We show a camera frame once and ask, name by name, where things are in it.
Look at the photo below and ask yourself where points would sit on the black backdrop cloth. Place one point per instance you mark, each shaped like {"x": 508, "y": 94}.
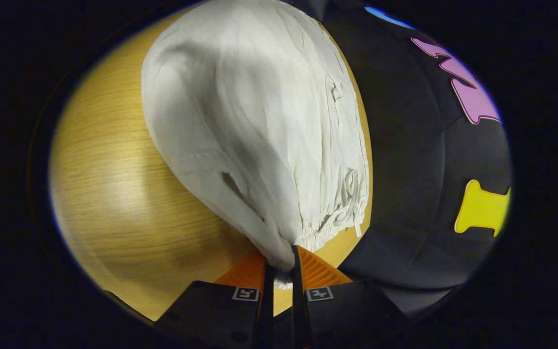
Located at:
{"x": 405, "y": 169}

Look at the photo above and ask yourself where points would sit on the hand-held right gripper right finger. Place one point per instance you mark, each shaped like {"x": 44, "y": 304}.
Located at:
{"x": 299, "y": 310}

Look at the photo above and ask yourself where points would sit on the white jeans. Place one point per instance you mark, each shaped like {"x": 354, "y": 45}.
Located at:
{"x": 259, "y": 121}

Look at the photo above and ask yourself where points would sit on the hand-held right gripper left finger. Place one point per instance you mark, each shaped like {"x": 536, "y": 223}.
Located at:
{"x": 267, "y": 310}

